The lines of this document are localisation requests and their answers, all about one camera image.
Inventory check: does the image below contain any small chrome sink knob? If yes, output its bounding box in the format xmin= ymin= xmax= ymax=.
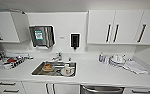
xmin=68 ymin=55 xmax=72 ymax=63

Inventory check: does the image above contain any stack of white plates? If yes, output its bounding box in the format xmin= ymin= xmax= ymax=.
xmin=109 ymin=54 xmax=129 ymax=68

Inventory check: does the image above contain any blue-label dish soap bottle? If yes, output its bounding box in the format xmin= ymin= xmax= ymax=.
xmin=98 ymin=52 xmax=106 ymax=64

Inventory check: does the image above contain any orange bowl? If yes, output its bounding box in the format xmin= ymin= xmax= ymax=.
xmin=41 ymin=63 xmax=56 ymax=72

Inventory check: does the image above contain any stainless steel dishwasher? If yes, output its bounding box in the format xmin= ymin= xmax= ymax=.
xmin=80 ymin=84 xmax=126 ymax=94

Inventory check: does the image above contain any white mug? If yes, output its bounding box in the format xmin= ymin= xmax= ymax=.
xmin=62 ymin=64 xmax=76 ymax=76

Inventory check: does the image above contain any steel paper towel dispenser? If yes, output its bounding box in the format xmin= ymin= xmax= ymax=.
xmin=28 ymin=25 xmax=56 ymax=51

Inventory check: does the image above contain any chrome sink faucet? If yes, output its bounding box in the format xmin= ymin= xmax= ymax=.
xmin=50 ymin=51 xmax=64 ymax=63

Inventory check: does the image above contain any steel sink basin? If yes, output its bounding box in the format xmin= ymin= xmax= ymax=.
xmin=30 ymin=60 xmax=78 ymax=78

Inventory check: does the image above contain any black wall soap dispenser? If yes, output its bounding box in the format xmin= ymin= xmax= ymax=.
xmin=69 ymin=32 xmax=81 ymax=51

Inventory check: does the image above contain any dish drying rack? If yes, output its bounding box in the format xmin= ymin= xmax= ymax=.
xmin=0 ymin=53 xmax=35 ymax=70

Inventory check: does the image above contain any white two-door base cabinet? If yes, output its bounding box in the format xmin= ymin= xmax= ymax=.
xmin=22 ymin=81 xmax=81 ymax=94

